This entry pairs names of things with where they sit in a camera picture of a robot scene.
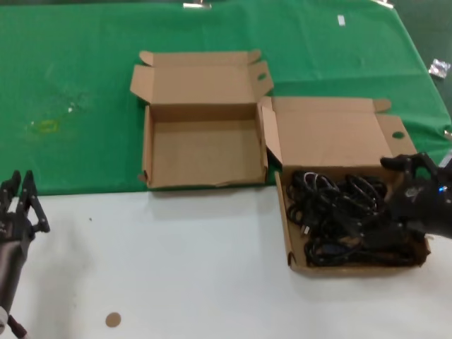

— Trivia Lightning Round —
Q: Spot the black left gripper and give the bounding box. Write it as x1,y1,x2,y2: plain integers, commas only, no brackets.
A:
0,169,52,249

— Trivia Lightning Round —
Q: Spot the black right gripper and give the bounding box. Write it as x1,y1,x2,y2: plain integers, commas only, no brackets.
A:
365,151,452,250

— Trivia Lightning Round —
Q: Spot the brown cardboard box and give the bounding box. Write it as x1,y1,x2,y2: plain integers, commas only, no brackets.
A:
258,96,432,273
129,49,275,189

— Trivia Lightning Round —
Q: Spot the green table cloth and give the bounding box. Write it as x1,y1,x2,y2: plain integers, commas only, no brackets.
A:
0,0,452,197

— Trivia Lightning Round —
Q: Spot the black power cable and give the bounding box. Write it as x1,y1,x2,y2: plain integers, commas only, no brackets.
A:
317,208,400,241
335,174,389,213
286,171,319,236
305,239,417,268

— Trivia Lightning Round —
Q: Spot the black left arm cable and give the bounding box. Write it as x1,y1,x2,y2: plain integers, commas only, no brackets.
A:
5,314,28,339

